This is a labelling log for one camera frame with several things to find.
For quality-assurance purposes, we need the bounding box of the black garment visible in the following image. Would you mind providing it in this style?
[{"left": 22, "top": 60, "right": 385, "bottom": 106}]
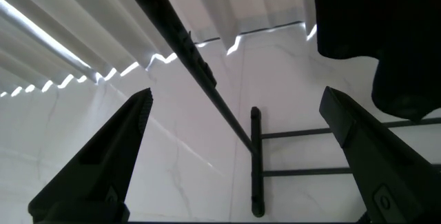
[{"left": 313, "top": 0, "right": 441, "bottom": 121}]

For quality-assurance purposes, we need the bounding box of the black clothes rack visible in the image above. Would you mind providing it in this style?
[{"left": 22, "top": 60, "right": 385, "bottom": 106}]
[{"left": 116, "top": 0, "right": 441, "bottom": 218}]

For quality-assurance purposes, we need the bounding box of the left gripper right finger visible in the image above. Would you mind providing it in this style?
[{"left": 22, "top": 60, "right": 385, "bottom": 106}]
[{"left": 319, "top": 85, "right": 441, "bottom": 224}]

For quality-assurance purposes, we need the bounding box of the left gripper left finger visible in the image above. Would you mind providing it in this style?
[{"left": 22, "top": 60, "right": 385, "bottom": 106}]
[{"left": 27, "top": 88, "right": 154, "bottom": 224}]

